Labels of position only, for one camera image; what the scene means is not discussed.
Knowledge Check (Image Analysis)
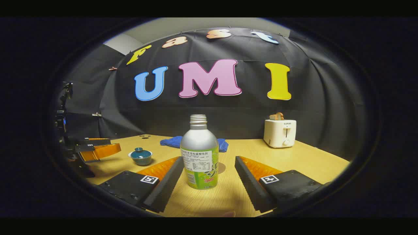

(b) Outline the silver green label water bottle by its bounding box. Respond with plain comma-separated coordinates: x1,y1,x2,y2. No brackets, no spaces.
180,114,219,190

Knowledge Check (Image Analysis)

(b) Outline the cream toaster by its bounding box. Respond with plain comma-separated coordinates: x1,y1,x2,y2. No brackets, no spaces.
263,119,297,149

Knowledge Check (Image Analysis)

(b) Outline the teal teacup lid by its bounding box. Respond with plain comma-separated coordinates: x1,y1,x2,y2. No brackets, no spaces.
129,147,153,158

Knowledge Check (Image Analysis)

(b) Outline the blue towel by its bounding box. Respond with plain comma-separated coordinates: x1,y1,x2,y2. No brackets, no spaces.
160,136,229,153

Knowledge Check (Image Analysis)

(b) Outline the black backdrop cloth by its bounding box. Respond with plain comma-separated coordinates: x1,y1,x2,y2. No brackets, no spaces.
62,27,368,160

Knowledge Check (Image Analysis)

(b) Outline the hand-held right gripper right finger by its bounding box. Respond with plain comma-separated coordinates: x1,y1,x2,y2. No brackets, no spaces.
234,156,332,213

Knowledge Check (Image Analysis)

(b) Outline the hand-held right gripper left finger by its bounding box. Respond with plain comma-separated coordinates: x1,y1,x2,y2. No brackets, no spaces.
98,156,185,213

